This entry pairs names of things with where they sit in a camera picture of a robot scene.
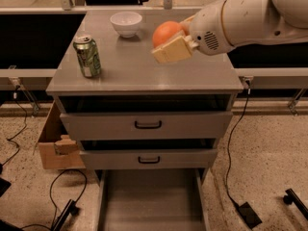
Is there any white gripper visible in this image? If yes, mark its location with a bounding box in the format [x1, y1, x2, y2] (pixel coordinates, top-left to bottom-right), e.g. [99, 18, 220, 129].
[152, 0, 234, 64]

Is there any orange fruit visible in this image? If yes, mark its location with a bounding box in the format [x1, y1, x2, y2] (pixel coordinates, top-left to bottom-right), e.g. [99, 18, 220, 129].
[152, 21, 182, 48]

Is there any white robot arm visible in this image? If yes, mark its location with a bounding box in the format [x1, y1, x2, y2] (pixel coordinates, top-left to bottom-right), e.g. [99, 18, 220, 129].
[152, 0, 308, 64]

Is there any grey top drawer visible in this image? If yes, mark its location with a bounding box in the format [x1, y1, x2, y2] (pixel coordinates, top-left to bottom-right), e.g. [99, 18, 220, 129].
[61, 112, 233, 141]

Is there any grey drawer cabinet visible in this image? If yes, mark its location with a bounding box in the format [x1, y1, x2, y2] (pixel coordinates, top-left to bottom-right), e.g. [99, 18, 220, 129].
[45, 8, 244, 231]

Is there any grey middle drawer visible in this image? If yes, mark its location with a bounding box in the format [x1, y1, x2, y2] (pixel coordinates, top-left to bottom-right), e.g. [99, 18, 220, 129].
[80, 149, 218, 169]

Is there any grey open bottom drawer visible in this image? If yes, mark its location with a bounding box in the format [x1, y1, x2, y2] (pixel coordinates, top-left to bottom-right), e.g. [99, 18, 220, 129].
[95, 169, 211, 231]

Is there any white bowl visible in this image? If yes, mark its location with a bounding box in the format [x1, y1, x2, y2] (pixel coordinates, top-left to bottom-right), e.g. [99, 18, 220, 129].
[110, 12, 142, 38]

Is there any green soda can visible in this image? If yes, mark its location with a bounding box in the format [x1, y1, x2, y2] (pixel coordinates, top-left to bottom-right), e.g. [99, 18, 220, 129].
[73, 36, 101, 78]

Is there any cardboard box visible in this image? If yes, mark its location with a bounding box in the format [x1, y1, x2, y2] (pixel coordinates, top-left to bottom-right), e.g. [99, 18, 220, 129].
[38, 103, 85, 169]

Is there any black power adapter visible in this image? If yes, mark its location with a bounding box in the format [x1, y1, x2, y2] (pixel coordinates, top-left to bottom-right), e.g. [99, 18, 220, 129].
[237, 202, 262, 229]

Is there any black caster leg right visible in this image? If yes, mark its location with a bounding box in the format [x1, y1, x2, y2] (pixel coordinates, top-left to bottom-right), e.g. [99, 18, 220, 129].
[283, 189, 308, 220]

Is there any black bar device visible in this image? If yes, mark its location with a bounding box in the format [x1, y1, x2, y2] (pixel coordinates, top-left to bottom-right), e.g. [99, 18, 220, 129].
[51, 199, 79, 231]

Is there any black power cable right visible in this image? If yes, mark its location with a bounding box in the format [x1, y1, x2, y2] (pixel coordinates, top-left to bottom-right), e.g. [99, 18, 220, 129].
[224, 79, 252, 207]

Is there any metal rail frame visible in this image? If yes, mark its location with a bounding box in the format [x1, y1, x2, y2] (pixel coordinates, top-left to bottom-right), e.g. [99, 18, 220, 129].
[0, 0, 308, 117]

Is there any black cable bottom left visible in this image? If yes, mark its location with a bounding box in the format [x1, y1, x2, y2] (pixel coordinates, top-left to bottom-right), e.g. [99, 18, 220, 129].
[18, 168, 89, 231]

